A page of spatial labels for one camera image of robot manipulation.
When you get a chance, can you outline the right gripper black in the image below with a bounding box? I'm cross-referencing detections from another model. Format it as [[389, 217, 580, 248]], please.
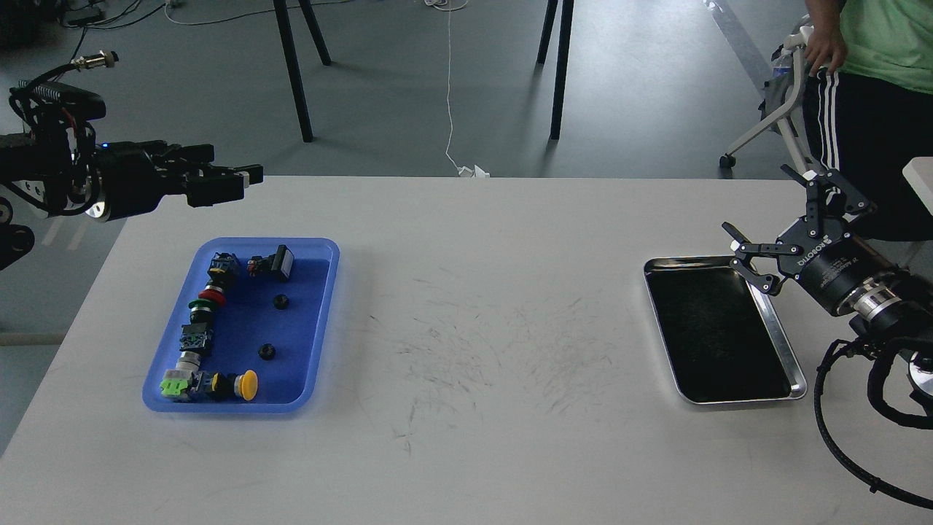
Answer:
[[722, 164, 901, 316]]

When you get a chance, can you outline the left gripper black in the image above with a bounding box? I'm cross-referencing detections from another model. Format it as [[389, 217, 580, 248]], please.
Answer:
[[85, 141, 264, 222]]

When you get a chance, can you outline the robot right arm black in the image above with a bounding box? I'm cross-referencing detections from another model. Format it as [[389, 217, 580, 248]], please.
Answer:
[[722, 164, 932, 509]]

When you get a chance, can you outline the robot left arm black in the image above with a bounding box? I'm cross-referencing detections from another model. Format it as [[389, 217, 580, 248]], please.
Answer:
[[2, 50, 263, 222]]

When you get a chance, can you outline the person's hand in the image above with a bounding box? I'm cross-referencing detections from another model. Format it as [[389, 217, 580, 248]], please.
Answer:
[[804, 19, 848, 77]]

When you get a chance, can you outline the white office chair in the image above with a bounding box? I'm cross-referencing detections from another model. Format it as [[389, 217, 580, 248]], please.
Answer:
[[719, 14, 819, 172]]

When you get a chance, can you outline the steel tray black inside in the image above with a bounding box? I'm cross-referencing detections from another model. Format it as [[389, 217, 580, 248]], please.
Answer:
[[643, 255, 808, 408]]

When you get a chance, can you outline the person in green shirt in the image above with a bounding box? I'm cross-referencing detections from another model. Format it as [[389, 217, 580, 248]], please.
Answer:
[[803, 1, 932, 241]]

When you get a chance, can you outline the blue plastic tray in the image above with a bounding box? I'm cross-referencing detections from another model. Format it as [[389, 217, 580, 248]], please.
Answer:
[[142, 237, 340, 414]]

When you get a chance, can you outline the black table leg left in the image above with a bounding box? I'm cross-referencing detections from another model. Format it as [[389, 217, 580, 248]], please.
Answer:
[[273, 1, 332, 143]]

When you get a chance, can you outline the black table leg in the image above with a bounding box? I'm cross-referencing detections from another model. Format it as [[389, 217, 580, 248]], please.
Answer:
[[536, 1, 574, 141], [273, 1, 332, 143]]

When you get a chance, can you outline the black table leg right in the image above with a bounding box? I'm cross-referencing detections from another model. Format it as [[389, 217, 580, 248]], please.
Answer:
[[536, 1, 574, 141]]

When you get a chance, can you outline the red mushroom button switch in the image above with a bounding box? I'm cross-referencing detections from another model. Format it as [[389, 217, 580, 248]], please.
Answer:
[[197, 252, 242, 307]]

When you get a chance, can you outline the black selector switch part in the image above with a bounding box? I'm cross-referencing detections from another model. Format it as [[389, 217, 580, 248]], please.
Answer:
[[246, 244, 294, 282]]

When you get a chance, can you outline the green button switch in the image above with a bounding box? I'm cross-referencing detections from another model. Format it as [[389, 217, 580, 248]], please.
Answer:
[[178, 298, 219, 367]]

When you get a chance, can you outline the black floor cable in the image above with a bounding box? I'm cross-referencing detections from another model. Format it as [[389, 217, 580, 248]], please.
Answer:
[[62, 0, 168, 66]]

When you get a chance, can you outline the bright green switch block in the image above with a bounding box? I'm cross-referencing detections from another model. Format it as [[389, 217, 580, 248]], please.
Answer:
[[159, 369, 196, 403]]

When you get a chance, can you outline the yellow mushroom button switch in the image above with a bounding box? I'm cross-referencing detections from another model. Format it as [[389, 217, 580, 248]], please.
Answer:
[[189, 370, 259, 402]]

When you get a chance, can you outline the white floor cable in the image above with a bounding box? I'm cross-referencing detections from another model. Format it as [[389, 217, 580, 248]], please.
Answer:
[[425, 0, 491, 179]]

